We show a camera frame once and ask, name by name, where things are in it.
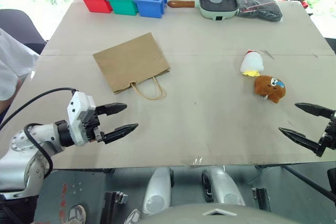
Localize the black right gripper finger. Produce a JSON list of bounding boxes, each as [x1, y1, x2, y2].
[[294, 102, 336, 119], [278, 126, 327, 158]]

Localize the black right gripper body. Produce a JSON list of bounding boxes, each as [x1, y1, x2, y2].
[[318, 111, 336, 154]]

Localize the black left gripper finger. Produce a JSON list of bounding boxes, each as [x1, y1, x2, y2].
[[100, 123, 140, 145], [95, 102, 128, 117]]

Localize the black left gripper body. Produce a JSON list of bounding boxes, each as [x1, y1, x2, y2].
[[81, 107, 106, 144]]

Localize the brown bear plush toy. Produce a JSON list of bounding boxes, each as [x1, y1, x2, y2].
[[253, 75, 287, 104]]

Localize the silver left robot leg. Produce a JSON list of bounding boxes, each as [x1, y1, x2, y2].
[[141, 166, 175, 216]]

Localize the silver robot leg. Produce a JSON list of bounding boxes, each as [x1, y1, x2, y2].
[[201, 165, 246, 207], [141, 166, 175, 216]]

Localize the white chicken plush toy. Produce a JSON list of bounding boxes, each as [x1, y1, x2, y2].
[[240, 49, 265, 78]]

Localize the gray sneaker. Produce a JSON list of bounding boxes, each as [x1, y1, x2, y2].
[[64, 204, 88, 224], [124, 208, 142, 224]]

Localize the silver right robot leg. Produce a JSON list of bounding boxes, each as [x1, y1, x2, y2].
[[201, 165, 246, 207]]

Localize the person in white shirt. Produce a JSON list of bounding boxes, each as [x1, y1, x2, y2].
[[0, 27, 40, 120]]

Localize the blue plastic bin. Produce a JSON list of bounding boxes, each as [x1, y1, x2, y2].
[[132, 0, 169, 19]]

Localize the black fabric bundle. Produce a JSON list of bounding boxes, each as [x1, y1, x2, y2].
[[236, 0, 284, 23]]

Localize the gray robot torso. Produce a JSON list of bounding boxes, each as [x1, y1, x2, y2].
[[136, 202, 292, 224]]

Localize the black chair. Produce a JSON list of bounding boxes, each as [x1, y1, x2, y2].
[[0, 8, 48, 55]]

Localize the mint green frying pan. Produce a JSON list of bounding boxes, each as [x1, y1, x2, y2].
[[167, 0, 240, 22]]

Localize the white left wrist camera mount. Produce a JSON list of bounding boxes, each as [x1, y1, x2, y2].
[[66, 91, 97, 146]]

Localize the black table frame bar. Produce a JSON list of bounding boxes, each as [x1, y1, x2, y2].
[[281, 164, 336, 205]]

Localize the brown paper bag with handles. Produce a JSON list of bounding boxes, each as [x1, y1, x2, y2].
[[92, 32, 171, 101]]

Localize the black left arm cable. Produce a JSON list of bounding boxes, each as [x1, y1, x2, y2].
[[0, 87, 79, 180]]

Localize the black table frame bracket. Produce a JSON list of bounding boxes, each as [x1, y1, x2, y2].
[[103, 190, 129, 224], [251, 187, 272, 212]]

